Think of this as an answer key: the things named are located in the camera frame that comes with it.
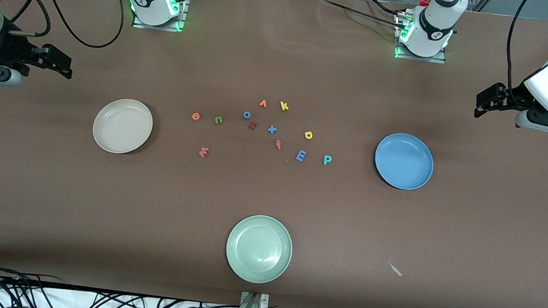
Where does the beige round plate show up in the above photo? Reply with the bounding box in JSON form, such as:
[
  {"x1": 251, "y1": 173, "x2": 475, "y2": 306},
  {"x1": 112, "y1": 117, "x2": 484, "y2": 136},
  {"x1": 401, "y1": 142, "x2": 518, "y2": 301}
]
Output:
[{"x1": 90, "y1": 96, "x2": 156, "y2": 157}]

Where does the blue round plate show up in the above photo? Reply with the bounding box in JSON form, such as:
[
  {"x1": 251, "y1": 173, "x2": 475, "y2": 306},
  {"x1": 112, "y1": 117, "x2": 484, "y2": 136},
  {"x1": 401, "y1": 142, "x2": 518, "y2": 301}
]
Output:
[{"x1": 371, "y1": 130, "x2": 437, "y2": 193}]

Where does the brown table cover sheet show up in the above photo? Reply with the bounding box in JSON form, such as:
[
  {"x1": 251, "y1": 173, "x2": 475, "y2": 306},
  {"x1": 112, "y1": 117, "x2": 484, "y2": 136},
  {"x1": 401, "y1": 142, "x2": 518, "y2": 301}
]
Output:
[{"x1": 0, "y1": 0, "x2": 548, "y2": 308}]

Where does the green round plate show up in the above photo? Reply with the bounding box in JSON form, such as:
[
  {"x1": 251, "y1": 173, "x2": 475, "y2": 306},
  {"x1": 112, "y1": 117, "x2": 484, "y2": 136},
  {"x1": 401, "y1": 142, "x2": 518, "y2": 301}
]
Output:
[{"x1": 223, "y1": 212, "x2": 296, "y2": 287}]

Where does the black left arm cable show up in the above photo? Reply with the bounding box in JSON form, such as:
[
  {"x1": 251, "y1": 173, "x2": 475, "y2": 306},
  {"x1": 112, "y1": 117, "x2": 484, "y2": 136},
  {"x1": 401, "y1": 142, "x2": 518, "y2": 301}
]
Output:
[{"x1": 502, "y1": 0, "x2": 530, "y2": 98}]

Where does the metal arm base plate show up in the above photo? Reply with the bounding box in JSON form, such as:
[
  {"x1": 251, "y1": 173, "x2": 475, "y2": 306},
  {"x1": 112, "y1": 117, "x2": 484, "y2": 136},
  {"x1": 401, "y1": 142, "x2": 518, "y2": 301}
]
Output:
[
  {"x1": 132, "y1": 0, "x2": 189, "y2": 33},
  {"x1": 394, "y1": 39, "x2": 448, "y2": 65}
]

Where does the thin black base cable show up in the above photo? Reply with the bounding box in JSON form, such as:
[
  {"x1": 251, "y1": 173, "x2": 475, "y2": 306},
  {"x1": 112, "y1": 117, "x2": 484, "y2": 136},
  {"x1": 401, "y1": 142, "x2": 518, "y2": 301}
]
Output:
[
  {"x1": 317, "y1": 0, "x2": 409, "y2": 29},
  {"x1": 363, "y1": 0, "x2": 410, "y2": 18}
]

